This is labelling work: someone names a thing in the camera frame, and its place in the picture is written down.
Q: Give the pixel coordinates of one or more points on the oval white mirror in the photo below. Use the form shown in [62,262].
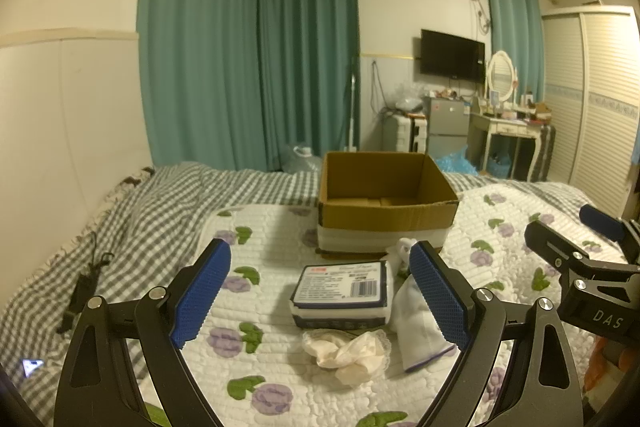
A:
[501,76]

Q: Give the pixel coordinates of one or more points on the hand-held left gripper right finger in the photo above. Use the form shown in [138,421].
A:
[440,297]

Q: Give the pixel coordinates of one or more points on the blue plastic bag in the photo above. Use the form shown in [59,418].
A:
[457,163]

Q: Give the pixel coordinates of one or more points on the white louvered wardrobe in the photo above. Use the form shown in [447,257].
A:
[600,107]

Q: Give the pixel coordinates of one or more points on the cotton pad pack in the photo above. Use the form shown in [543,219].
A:
[340,294]

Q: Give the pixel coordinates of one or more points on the floral quilted blanket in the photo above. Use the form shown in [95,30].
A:
[270,252]

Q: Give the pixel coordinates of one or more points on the white dressing table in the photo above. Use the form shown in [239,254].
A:
[505,126]

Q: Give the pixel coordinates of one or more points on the orange patterned cloth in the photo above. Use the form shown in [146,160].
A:
[607,369]

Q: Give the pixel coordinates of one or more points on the white mop pole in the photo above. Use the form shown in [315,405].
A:
[354,107]

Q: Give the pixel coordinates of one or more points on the cardboard box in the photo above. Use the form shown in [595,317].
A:
[387,202]

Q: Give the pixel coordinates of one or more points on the crumpled white plastic bag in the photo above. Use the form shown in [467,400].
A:
[409,98]

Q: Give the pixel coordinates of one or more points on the cream lace cloth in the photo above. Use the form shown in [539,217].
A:
[347,354]

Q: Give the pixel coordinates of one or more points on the clear plastic water jug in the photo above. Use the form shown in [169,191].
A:
[300,158]

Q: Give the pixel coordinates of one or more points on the white ribbed suitcase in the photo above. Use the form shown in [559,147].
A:
[405,132]

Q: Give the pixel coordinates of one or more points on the grey small fridge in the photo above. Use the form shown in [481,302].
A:
[446,124]

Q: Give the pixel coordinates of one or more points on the black wall television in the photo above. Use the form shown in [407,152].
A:
[451,55]

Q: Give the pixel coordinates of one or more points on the grey checked bedsheet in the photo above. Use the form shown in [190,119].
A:
[150,217]

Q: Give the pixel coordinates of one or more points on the white cloth pouch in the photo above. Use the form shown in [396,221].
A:
[417,332]

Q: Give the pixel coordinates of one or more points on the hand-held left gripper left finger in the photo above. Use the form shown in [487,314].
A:
[200,294]

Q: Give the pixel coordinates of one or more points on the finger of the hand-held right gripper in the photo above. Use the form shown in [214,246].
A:
[602,219]
[552,239]

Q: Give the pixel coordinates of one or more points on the narrow teal curtain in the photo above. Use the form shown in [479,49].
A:
[515,22]

